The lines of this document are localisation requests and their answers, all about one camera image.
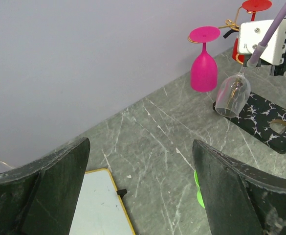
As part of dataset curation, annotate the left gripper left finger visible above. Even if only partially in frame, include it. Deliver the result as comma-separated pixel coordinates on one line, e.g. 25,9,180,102
0,138,90,235

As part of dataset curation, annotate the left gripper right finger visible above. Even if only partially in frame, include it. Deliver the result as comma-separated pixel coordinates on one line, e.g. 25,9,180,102
192,140,286,235

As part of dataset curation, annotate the green wine glass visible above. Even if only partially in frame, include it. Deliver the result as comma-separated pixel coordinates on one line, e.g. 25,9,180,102
194,171,205,208

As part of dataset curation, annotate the red wine glass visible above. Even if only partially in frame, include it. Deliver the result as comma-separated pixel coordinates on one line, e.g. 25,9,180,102
231,0,272,64

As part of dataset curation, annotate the clear glass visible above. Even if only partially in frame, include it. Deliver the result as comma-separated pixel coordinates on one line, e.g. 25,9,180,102
215,67,251,118

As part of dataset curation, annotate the magenta wine glass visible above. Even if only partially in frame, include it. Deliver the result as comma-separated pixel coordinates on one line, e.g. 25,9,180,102
188,26,220,93

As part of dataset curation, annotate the black marbled rack base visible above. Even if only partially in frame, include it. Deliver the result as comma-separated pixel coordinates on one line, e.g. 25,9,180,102
212,92,286,155

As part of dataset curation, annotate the gold wine glass rack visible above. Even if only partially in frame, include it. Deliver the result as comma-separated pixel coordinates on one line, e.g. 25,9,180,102
188,4,256,64

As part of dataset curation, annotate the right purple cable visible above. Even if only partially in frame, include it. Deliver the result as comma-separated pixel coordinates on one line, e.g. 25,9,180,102
247,0,286,67

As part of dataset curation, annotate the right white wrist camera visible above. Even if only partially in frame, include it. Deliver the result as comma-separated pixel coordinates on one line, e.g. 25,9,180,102
237,18,286,66

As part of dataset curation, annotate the white board gold frame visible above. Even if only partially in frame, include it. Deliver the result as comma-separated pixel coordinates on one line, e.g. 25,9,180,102
69,168,135,235

